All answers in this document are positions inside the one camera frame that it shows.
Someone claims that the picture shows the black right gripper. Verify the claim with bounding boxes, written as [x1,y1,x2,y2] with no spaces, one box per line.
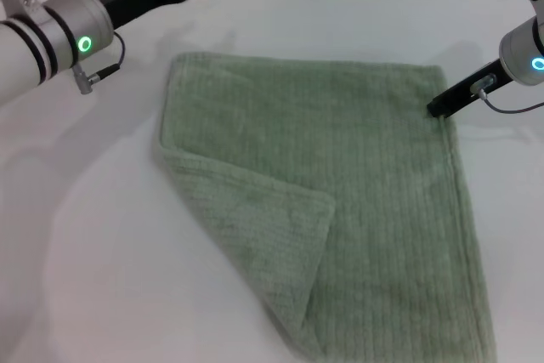
[426,58,512,120]

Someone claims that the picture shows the green ribbed towel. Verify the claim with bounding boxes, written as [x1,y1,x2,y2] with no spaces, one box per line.
[151,51,498,363]

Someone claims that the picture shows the left arm cable with connector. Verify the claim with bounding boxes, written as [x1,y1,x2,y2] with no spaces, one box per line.
[71,32,128,95]

